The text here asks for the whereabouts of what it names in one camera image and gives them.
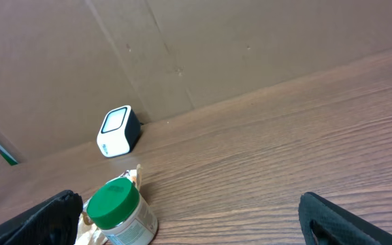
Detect white barcode scanner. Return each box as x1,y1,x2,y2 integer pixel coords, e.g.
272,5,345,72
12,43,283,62
97,105,141,158

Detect green lid white jar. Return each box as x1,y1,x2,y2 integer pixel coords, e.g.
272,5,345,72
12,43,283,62
86,178,159,245

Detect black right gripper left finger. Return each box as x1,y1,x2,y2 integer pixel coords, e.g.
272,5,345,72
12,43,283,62
0,190,83,245

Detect brown bread snack bag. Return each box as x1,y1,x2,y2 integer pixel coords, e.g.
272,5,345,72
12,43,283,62
75,164,142,245

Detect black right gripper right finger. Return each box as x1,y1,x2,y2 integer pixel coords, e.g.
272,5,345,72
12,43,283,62
298,192,392,245

